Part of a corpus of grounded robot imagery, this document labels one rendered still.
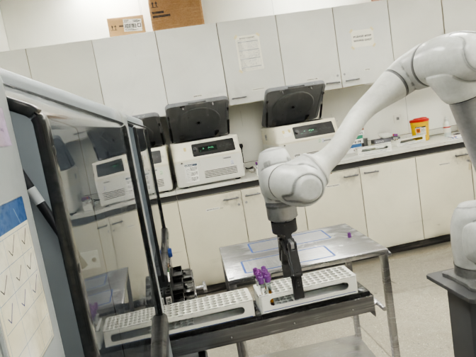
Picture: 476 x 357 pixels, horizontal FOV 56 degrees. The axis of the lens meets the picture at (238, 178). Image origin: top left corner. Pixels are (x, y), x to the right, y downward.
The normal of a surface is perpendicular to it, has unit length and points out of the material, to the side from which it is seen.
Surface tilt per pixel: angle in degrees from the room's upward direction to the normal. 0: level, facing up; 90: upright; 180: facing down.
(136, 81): 90
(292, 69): 90
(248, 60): 90
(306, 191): 94
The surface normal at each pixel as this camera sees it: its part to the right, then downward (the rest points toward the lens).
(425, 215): 0.15, 0.11
